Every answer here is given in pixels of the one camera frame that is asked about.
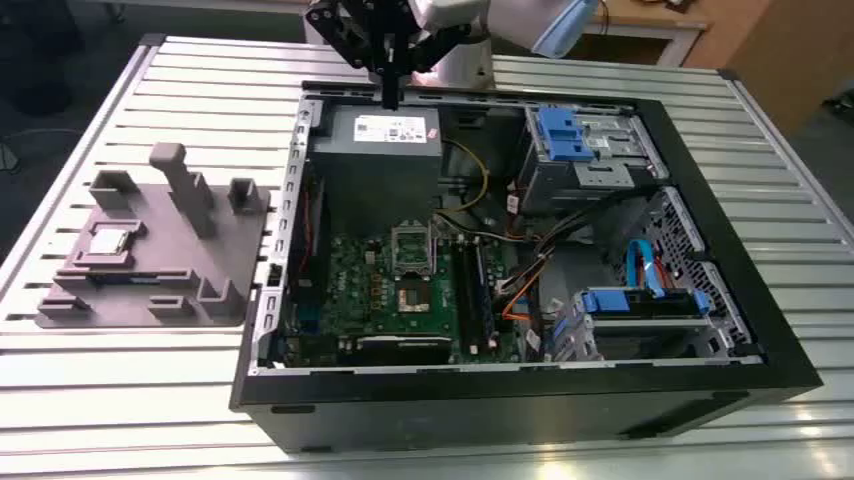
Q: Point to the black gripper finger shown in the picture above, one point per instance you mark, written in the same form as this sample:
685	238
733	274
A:
433	50
340	40

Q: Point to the metal locking lever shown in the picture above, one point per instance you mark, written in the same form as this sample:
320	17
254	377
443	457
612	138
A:
437	255

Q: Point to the silver CPU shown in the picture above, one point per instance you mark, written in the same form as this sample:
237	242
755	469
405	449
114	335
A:
106	242

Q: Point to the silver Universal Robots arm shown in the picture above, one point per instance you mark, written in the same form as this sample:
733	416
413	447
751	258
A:
467	65

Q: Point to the CPU socket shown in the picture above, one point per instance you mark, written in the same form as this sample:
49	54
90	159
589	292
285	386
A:
413	300

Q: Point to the blue plastic drive latch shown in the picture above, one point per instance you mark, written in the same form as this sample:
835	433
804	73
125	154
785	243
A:
556	135

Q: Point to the grey power supply unit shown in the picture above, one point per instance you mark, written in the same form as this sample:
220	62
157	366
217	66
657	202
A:
373	175

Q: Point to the metal drive cage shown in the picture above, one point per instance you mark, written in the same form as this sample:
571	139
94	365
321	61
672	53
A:
600	180

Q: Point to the green motherboard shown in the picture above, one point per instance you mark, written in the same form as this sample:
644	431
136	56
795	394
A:
353	280

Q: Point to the grey parts rack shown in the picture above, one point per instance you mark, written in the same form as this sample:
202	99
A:
166	240

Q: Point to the black RAM slot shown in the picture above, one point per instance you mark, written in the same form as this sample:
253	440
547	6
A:
475	295
467	295

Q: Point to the wooden cabinet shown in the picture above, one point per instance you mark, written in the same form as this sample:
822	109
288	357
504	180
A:
787	60

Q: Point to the blue board connector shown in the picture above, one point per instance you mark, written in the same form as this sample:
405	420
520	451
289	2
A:
309	320

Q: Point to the hard disk in blue carrier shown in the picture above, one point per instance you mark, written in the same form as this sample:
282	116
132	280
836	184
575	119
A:
607	302

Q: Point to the black graphics card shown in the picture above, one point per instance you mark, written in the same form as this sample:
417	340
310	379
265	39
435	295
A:
400	350

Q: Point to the metal disk bay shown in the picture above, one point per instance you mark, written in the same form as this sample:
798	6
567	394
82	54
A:
640	324

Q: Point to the black PC case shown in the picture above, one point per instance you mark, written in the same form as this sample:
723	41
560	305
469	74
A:
467	415

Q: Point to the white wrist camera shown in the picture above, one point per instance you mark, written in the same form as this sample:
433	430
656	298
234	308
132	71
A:
447	12

